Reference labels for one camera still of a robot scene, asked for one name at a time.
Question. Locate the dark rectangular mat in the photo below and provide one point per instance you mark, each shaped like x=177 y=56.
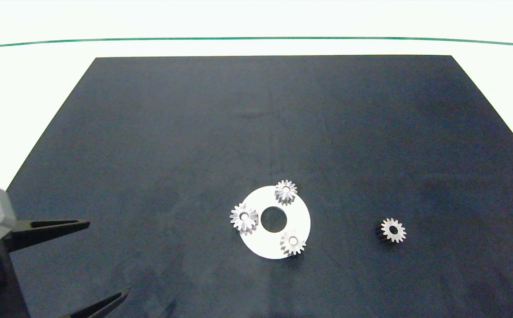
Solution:
x=256 y=132

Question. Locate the larger steel gear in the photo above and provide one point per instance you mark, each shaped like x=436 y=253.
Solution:
x=237 y=217

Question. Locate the round white plate with pins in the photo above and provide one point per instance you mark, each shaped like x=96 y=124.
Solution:
x=265 y=244

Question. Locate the small steel gear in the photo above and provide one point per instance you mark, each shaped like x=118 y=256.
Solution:
x=400 y=231
x=280 y=191
x=286 y=243

